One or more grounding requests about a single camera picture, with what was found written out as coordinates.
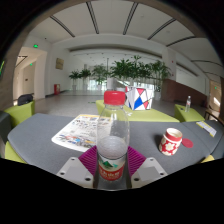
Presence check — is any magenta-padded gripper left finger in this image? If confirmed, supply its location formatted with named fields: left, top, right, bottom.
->
left=56, top=144, right=101, bottom=190

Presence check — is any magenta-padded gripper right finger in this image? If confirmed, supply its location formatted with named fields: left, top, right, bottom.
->
left=126, top=146, right=168, bottom=190

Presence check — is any clear water bottle red cap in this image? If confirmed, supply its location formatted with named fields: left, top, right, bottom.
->
left=95, top=90, right=131, bottom=191

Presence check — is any red white floral mug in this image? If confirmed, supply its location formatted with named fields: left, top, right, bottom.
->
left=158, top=127, right=184, bottom=157

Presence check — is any colourful printed magazine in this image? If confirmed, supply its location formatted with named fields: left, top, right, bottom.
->
left=51, top=114, right=114, bottom=153

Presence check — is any flat round red coaster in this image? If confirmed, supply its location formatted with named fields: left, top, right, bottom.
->
left=181, top=137, right=194, bottom=149

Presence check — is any large lime green table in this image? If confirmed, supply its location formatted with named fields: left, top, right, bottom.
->
left=95, top=99, right=180, bottom=123

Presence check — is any lime green ottoman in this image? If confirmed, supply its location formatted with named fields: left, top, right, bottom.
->
left=3, top=140, right=27, bottom=164

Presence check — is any small lime green table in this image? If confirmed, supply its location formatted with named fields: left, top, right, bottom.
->
left=174, top=103, right=206, bottom=123

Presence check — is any yellow white leaflet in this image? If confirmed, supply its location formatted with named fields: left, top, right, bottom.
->
left=195, top=120, right=218, bottom=138

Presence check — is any red blue white cube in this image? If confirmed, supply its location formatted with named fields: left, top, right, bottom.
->
left=124, top=86, right=154, bottom=111

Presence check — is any small clear plastic bottle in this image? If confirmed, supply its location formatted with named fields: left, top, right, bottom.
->
left=184, top=95, right=192, bottom=113

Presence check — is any lime green chair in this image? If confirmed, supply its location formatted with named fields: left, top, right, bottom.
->
left=3, top=100, right=36, bottom=128

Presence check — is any red fire extinguisher cabinet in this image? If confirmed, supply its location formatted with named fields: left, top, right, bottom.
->
left=53, top=83, right=61, bottom=96

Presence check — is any wooden bench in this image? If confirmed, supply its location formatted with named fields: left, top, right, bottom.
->
left=203, top=109, right=224, bottom=126

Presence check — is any black backpack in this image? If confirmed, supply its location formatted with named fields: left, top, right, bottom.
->
left=17, top=93, right=34, bottom=106

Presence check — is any group of potted green plants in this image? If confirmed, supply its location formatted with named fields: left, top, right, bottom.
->
left=68, top=55, right=173, bottom=92

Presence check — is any brown wall plaque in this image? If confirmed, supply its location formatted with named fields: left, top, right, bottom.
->
left=55, top=57, right=65, bottom=71

